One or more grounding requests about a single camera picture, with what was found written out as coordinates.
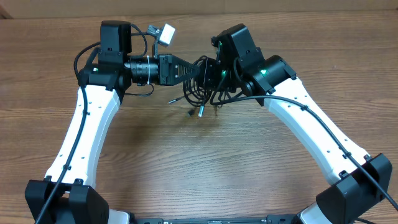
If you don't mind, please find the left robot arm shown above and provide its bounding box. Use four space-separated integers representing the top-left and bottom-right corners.
25 21 199 223

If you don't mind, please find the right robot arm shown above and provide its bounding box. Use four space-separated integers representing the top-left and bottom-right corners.
205 24 392 223

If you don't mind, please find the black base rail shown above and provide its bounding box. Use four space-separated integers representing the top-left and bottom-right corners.
130 214 303 224

